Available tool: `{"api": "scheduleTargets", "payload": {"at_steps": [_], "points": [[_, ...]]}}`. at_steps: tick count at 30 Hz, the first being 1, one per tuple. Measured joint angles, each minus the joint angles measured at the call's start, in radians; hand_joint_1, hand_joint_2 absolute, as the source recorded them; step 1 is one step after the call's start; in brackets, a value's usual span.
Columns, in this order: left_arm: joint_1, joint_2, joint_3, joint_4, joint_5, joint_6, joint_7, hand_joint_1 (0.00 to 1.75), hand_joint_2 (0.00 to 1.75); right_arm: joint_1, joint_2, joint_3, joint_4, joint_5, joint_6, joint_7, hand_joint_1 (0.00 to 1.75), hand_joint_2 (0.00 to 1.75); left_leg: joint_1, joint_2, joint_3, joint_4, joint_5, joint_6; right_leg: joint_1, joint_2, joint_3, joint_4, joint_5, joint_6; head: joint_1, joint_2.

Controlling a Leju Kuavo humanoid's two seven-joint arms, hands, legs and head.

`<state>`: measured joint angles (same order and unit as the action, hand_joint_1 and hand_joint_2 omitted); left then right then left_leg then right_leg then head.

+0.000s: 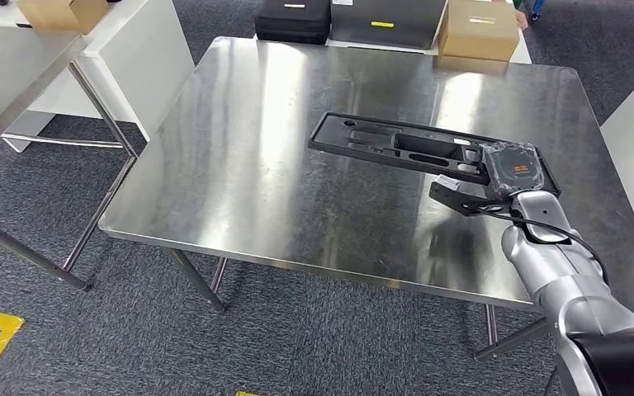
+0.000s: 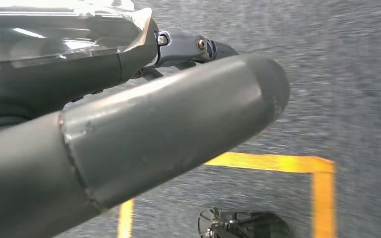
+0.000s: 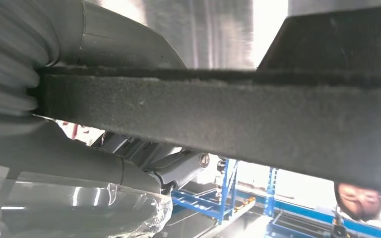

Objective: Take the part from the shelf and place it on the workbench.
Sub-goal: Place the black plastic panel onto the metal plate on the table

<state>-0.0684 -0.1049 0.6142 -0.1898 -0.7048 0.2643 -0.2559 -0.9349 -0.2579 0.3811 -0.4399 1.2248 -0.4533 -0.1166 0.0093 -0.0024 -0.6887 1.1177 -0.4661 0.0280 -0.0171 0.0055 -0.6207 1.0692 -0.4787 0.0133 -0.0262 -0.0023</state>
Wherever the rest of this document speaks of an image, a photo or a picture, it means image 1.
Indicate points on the black hard case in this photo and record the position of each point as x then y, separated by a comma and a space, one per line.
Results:
292, 24

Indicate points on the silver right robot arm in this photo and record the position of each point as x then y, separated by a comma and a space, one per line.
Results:
557, 273

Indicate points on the black plastic panel part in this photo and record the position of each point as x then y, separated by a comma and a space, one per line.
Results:
339, 134

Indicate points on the stainless steel side table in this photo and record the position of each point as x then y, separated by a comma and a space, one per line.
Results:
10, 71

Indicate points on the closed cardboard box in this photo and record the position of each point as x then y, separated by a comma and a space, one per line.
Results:
478, 35

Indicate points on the open cardboard box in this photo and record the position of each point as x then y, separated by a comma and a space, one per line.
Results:
60, 13

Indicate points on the grey flat case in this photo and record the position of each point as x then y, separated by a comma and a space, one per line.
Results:
382, 22

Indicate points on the stainless steel workbench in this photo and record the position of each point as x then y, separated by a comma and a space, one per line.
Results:
295, 164

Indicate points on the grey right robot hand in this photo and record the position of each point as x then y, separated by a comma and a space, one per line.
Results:
514, 169

